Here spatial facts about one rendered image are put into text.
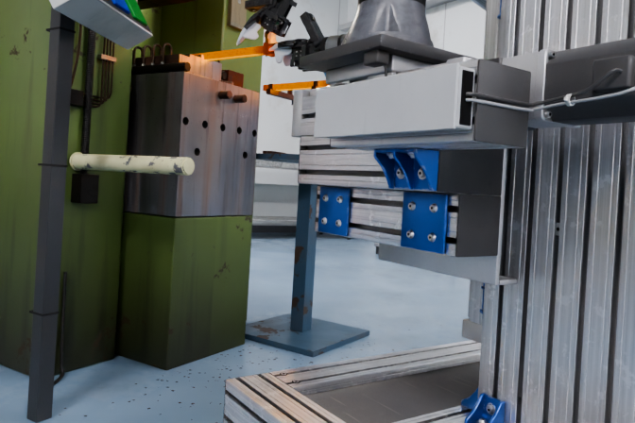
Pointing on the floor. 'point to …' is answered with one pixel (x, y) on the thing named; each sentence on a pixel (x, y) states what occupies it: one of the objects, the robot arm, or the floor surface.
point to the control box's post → (51, 217)
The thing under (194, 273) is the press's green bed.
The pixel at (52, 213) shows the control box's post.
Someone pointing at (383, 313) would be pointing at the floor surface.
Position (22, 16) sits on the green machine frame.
